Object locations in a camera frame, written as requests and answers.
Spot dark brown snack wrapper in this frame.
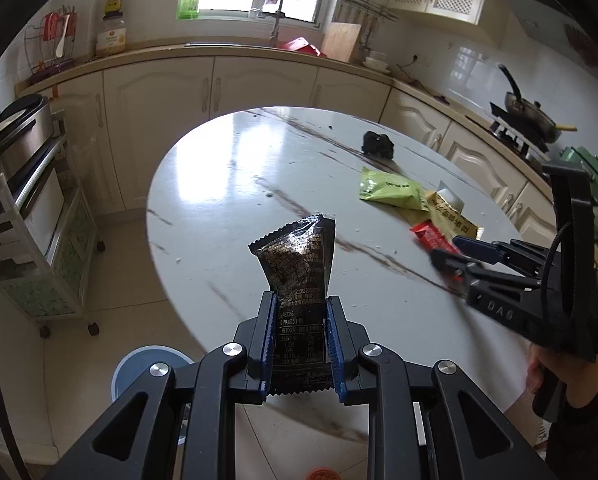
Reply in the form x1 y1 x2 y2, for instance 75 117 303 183
249 214 336 396

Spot black rice cooker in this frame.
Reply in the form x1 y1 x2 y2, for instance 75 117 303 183
0 94 54 179

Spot round white marble table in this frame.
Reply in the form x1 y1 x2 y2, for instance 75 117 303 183
146 105 538 480

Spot blue plastic trash bin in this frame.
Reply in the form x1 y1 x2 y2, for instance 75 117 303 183
110 344 195 402

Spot crumpled black trash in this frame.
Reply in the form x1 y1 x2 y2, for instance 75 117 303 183
362 130 394 159

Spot gas stove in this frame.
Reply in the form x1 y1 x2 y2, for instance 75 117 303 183
465 113 549 162

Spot white bowls stack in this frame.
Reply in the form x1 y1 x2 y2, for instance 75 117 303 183
363 51 390 74

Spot red snack wrapper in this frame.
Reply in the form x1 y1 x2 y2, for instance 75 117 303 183
410 220 459 255

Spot green kettle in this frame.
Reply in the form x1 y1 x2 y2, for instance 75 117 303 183
559 146 598 205

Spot green bottle on windowsill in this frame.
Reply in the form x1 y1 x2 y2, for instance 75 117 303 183
176 0 199 21

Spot clear jar yellow label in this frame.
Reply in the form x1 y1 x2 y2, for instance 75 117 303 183
95 0 126 58

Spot white rolling storage cart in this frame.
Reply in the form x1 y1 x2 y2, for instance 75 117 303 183
0 112 106 339

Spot wooden cutting board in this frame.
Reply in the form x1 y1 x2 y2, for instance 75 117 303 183
320 22 362 63

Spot red basin in sink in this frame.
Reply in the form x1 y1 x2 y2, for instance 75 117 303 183
280 37 326 58

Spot yellow snack packet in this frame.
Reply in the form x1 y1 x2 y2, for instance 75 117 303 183
426 181 483 242

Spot person's right hand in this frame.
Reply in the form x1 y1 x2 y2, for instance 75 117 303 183
524 341 598 409

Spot black frying pan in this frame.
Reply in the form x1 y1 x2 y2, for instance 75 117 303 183
491 64 578 144

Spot wall utensil rail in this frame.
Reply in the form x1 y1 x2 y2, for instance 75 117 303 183
332 0 399 53

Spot light green snack packet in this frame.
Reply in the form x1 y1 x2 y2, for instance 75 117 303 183
358 167 429 211

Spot cream lower kitchen cabinets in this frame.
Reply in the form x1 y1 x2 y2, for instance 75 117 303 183
14 47 556 245

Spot wire utensil rack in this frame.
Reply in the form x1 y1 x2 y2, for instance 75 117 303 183
24 6 78 86

